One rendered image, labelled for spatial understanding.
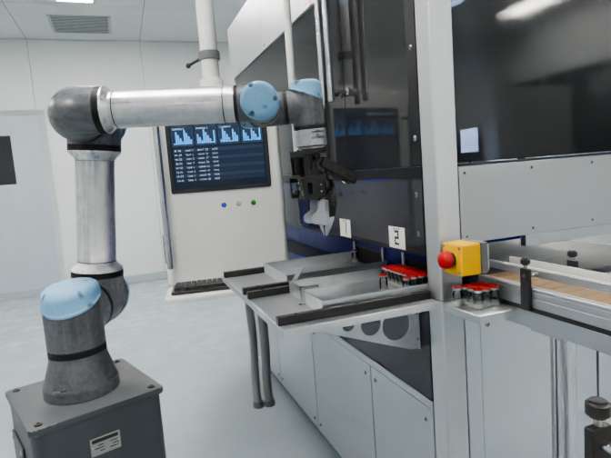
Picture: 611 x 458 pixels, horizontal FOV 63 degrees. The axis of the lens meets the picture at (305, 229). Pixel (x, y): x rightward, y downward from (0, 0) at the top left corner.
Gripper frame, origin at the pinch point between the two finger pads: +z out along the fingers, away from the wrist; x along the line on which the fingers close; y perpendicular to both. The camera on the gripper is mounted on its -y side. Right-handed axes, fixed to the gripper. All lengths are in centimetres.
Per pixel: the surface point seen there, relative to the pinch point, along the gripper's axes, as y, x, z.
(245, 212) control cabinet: -15, -87, 3
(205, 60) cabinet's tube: -11, -98, -59
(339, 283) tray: -13.0, -18.0, 19.9
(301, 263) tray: -19, -51, 20
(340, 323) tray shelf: 5.4, 9.9, 19.7
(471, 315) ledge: -18.4, 26.5, 20.2
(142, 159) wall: -75, -542, -25
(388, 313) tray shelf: -6.9, 12.0, 20.3
